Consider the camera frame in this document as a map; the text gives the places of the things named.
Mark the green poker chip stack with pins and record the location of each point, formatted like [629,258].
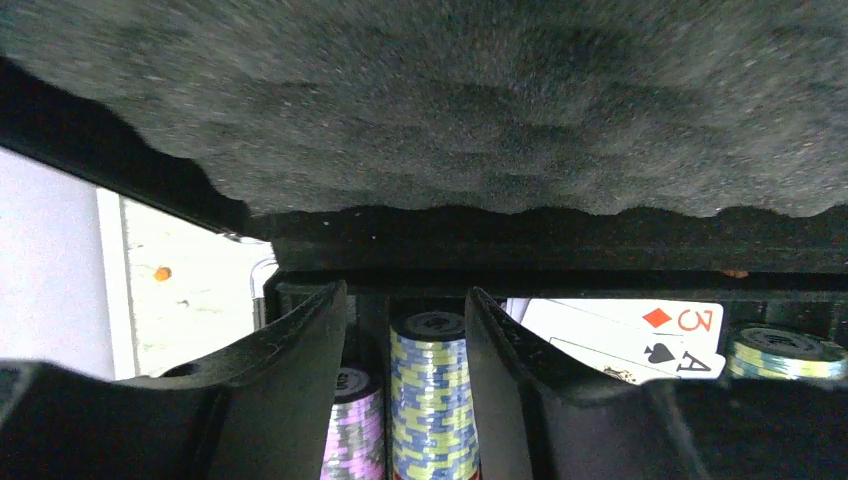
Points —
[761,351]

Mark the yellow blue poker chip stack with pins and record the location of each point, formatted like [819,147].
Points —
[433,427]

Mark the playing cards deck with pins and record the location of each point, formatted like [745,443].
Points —
[634,340]

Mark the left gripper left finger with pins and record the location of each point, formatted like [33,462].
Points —
[256,409]

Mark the purple grey poker chip stack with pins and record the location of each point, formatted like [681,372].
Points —
[355,442]

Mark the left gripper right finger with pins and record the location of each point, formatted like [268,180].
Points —
[542,415]

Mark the black poker set case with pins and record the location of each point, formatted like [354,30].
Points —
[414,150]

